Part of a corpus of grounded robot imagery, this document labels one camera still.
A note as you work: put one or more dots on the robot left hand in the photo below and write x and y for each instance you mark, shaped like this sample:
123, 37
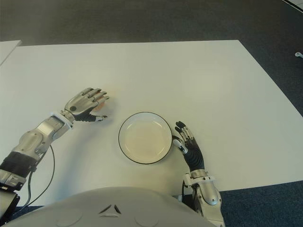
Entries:
78, 104

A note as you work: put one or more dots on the red yellow apple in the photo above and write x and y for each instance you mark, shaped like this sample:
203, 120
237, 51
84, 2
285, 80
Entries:
100, 106

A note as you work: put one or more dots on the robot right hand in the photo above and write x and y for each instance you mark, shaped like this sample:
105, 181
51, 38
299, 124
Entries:
195, 158

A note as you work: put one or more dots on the small white floor object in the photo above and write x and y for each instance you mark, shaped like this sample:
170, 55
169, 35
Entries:
298, 55

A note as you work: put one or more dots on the white plate with black rim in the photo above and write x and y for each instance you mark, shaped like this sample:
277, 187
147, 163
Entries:
145, 139

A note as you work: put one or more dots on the white side table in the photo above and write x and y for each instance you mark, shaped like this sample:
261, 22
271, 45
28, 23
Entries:
7, 50

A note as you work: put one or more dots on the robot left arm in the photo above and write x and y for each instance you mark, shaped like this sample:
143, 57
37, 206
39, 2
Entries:
35, 139

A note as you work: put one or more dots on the grey robot torso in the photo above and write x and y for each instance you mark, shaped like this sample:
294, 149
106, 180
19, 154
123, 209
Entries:
106, 208

